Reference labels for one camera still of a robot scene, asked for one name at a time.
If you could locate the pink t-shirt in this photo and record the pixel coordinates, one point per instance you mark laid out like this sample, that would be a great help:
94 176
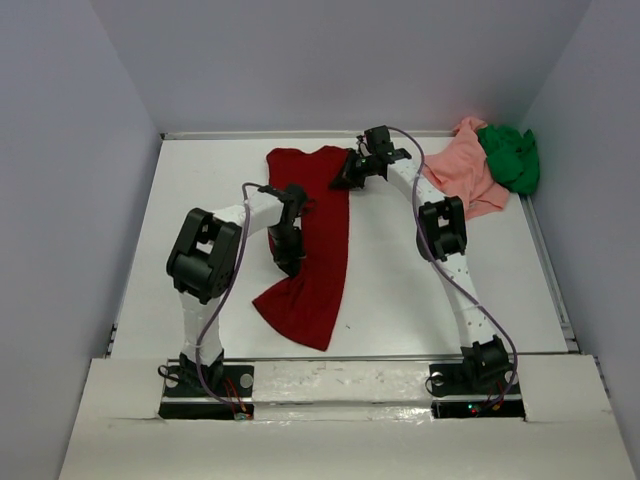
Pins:
461 170

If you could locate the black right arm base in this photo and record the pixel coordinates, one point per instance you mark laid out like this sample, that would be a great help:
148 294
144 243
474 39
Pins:
475 395

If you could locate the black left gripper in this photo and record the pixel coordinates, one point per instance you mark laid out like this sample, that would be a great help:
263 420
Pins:
291 261

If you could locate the green t-shirt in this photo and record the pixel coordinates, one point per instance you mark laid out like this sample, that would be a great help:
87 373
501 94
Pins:
512 157

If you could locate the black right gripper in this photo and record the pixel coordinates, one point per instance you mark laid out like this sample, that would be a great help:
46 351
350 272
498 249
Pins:
344 179

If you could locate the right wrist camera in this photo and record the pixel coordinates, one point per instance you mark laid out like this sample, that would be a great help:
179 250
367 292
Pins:
366 144

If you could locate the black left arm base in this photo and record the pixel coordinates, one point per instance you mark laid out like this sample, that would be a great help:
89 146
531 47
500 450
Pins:
184 398

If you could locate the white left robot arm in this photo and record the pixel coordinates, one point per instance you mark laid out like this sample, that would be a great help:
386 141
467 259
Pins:
204 262

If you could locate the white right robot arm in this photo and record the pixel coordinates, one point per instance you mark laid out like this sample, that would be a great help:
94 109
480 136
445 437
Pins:
441 238

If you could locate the dark red t-shirt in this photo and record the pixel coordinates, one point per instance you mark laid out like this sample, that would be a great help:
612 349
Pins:
304 309

